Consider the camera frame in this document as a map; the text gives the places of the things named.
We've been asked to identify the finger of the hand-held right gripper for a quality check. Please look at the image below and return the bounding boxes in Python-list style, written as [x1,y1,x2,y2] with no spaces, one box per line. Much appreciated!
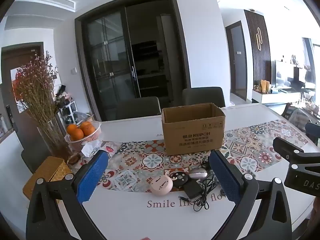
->
[272,137,320,166]
[305,122,320,143]

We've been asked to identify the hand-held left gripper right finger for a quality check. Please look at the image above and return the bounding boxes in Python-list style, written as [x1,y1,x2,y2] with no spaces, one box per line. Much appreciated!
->
[209,149,293,240]

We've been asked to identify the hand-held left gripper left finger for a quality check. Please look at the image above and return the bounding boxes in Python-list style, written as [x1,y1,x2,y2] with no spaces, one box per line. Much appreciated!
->
[26,149,110,240]

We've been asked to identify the black corded device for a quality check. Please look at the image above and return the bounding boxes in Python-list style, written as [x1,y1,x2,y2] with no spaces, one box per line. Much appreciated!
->
[200,159,216,174]

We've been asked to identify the silver oval mouse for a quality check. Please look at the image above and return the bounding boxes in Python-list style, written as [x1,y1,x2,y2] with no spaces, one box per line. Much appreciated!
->
[189,167,208,179]

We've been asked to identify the black round device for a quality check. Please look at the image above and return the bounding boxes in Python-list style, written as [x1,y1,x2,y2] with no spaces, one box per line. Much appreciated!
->
[168,171,191,188]

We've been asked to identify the brown cardboard box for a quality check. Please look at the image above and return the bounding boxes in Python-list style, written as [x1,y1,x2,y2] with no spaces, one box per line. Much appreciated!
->
[161,102,226,156]

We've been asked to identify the pink round device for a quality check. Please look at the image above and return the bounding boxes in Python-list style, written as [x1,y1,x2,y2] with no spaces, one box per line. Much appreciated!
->
[151,175,173,196]

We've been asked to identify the small brown dish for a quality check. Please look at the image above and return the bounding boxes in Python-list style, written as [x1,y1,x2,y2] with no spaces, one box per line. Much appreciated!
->
[67,154,82,166]

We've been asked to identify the white tissue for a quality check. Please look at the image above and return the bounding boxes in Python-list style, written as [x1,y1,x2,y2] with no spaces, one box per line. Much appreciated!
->
[81,141,102,158]

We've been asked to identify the chair with patterned cushion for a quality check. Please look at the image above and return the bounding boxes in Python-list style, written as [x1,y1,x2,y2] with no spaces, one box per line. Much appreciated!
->
[281,102,311,128]

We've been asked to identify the black power adapter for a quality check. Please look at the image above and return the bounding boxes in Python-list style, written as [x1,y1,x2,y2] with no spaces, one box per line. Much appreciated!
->
[184,180,207,199]

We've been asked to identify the patterned fabric tissue pouch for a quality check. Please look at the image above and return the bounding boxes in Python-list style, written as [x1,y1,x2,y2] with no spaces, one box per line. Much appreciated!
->
[99,141,123,156]

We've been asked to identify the white fruit basket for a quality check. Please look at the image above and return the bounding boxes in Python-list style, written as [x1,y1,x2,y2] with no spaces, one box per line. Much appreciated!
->
[64,120,102,152]

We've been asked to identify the yellow woven box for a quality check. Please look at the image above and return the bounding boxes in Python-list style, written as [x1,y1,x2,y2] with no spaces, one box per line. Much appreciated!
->
[22,156,73,203]

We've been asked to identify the patterned table runner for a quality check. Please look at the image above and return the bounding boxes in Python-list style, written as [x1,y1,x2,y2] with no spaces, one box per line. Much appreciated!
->
[99,119,309,193]

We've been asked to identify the glass vase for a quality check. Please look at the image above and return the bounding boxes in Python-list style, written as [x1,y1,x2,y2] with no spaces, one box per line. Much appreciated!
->
[37,119,73,162]

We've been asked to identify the white television stand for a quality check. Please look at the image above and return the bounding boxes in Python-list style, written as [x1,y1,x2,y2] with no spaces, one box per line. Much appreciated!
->
[251,88,308,106]

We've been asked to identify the dark grey dining chair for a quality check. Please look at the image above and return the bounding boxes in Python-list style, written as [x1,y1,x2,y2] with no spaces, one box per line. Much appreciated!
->
[182,87,226,108]
[115,96,162,120]
[21,142,50,173]

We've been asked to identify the flat screen television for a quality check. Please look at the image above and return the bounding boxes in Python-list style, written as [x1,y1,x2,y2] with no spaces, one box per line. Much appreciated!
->
[271,60,307,88]

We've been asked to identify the orange decorative object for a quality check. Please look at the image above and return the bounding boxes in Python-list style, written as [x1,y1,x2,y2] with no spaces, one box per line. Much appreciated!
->
[260,79,271,94]

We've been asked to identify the white cube shelf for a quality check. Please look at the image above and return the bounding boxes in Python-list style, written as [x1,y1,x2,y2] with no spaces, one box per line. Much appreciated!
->
[58,100,78,128]

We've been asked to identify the dark interior door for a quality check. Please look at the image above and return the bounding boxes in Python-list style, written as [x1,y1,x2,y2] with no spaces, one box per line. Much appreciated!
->
[225,20,248,102]

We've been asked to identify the dried flower bunch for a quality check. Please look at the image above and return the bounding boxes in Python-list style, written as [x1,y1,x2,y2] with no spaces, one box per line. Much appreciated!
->
[11,51,59,130]

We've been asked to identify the dark framed glass sliding doors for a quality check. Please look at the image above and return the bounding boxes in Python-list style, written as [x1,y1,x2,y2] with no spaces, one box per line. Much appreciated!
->
[74,0,192,122]

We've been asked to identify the brown wooden door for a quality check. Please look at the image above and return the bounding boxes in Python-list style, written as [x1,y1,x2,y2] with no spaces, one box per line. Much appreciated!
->
[0,42,45,145]

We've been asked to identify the black thin cable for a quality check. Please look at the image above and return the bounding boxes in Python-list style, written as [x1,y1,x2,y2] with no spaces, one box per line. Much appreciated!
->
[178,170,221,212]

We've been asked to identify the dark slatted wall panel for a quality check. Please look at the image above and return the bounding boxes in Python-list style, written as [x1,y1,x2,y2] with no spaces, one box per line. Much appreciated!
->
[244,9,272,101]

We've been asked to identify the gold wall ornament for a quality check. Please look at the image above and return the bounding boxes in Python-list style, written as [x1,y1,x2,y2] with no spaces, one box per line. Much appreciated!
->
[255,27,263,51]

